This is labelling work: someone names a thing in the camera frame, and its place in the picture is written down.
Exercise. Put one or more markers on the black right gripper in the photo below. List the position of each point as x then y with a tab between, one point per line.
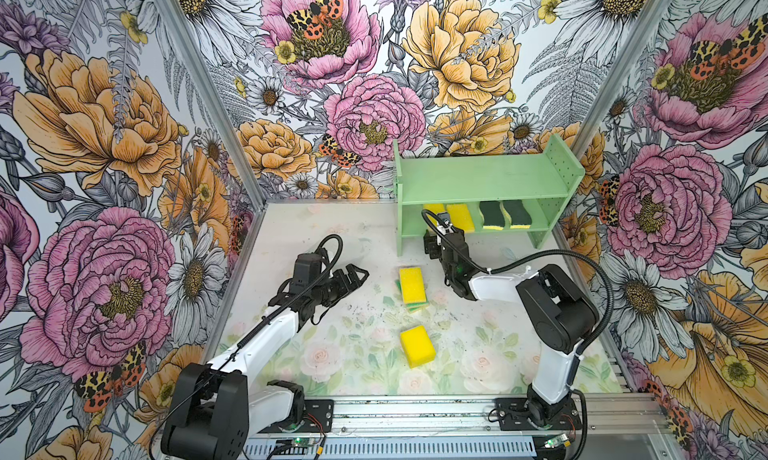
429	247

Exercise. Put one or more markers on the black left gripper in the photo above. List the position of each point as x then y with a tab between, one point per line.
338	275

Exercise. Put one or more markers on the yellow sponge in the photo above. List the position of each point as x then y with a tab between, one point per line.
412	285
437	209
461	217

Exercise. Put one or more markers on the dark green scouring sponge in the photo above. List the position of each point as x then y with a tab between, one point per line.
492	217
516	215

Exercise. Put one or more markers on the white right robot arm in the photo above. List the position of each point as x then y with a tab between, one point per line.
564	319

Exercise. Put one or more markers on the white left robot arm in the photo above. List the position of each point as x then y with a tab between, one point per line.
216	405

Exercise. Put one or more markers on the green metal shelf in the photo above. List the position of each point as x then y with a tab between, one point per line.
544	183

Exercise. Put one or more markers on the green-yellow sponge in stack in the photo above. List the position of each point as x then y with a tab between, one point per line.
412	307

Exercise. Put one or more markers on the yellow sponge lying alone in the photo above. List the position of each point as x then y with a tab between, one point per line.
417	346

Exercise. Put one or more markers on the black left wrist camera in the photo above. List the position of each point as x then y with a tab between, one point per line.
307	268

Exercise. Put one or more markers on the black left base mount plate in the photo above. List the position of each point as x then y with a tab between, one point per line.
317	417

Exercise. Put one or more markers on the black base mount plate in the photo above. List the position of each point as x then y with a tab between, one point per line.
317	417
522	414

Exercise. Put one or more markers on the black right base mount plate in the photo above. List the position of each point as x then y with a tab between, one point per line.
522	414

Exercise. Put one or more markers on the aluminium rail frame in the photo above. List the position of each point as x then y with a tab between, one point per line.
614	426

